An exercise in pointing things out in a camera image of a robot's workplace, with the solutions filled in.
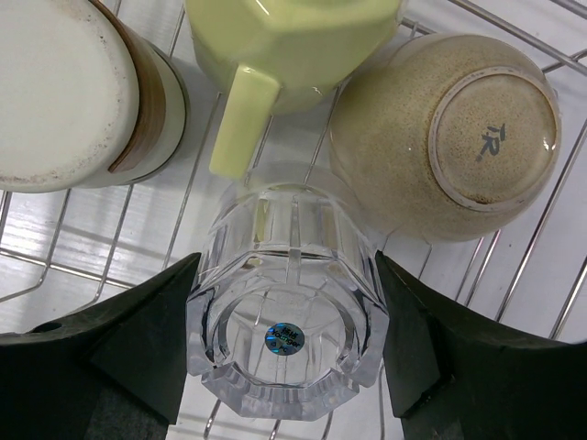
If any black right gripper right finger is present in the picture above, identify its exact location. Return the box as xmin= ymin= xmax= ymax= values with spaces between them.
xmin=376 ymin=253 xmax=586 ymax=439

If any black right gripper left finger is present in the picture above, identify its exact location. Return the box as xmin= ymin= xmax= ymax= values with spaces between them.
xmin=1 ymin=253 xmax=200 ymax=439

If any clear plastic cup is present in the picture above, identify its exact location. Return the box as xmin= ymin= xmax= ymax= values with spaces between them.
xmin=186 ymin=162 xmax=389 ymax=422

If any beige ceramic bowl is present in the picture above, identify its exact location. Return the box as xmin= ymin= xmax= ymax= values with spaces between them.
xmin=329 ymin=33 xmax=562 ymax=243

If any metal tumbler cup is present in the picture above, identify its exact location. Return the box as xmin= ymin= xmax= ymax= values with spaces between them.
xmin=1 ymin=1 xmax=189 ymax=193

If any pale green mug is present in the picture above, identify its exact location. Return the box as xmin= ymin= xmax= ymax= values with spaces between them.
xmin=184 ymin=0 xmax=407 ymax=180

